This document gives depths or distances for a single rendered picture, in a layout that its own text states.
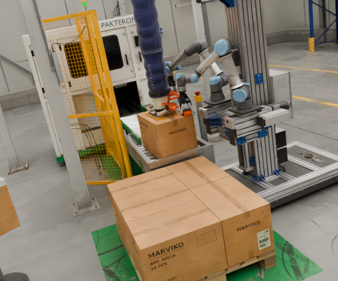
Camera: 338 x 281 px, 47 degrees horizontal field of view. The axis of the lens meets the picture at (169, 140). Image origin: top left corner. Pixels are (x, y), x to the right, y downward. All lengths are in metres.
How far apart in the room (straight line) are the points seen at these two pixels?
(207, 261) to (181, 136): 1.45
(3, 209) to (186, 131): 1.83
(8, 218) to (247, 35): 2.48
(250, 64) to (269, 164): 1.03
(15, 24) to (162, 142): 8.93
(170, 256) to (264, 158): 1.64
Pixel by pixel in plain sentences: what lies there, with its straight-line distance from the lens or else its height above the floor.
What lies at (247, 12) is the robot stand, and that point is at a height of 1.83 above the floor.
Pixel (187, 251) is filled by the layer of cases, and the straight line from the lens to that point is 2.79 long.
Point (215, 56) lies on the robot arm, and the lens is 3.43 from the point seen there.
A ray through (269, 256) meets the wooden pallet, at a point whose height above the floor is 0.10.
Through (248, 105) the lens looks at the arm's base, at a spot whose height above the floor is 1.07.
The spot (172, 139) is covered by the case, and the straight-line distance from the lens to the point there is 3.85.
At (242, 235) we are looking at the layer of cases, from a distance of 2.93.
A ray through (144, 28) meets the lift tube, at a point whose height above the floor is 1.84.
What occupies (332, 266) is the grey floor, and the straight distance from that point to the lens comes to 3.25.
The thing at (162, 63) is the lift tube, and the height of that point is 1.48.
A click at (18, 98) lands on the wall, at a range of 12.17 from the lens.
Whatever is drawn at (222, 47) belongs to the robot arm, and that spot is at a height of 1.62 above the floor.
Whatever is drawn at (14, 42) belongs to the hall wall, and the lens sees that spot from 12.20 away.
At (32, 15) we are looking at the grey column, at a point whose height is 2.14.
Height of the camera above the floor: 2.00
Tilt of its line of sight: 19 degrees down
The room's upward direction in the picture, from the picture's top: 11 degrees counter-clockwise
